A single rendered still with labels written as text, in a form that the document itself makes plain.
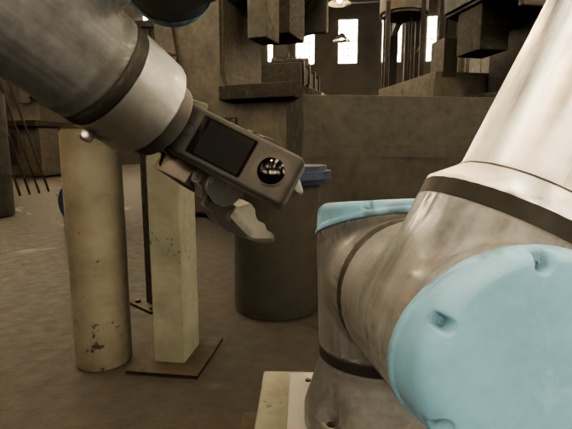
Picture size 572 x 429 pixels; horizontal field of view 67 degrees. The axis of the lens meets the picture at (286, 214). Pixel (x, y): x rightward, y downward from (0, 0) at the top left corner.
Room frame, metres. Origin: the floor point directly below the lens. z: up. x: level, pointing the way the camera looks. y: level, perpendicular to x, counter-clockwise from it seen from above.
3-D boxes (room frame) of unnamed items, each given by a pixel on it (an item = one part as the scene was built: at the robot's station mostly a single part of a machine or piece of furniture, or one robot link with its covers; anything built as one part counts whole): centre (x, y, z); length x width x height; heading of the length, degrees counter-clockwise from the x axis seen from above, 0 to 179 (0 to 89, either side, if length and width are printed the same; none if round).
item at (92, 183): (0.93, 0.41, 0.26); 0.12 x 0.12 x 0.52
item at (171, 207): (0.95, 0.25, 0.31); 0.24 x 0.16 x 0.62; 172
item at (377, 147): (2.63, -0.54, 0.39); 1.03 x 0.83 x 0.77; 97
